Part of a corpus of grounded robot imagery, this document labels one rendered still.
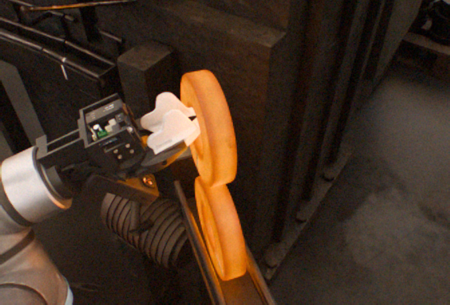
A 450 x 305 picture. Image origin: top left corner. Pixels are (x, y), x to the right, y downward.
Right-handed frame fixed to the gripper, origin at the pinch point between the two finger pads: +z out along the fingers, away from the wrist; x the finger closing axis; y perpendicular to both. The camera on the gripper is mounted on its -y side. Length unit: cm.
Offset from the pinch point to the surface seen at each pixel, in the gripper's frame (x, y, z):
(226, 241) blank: -12.0, -10.7, -4.3
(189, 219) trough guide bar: -1.6, -17.7, -9.1
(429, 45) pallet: 92, -110, 119
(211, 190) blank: -5.1, -8.1, -3.4
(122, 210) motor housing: 16.5, -30.4, -23.7
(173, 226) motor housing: 8.2, -31.9, -14.6
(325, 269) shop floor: 11, -96, 16
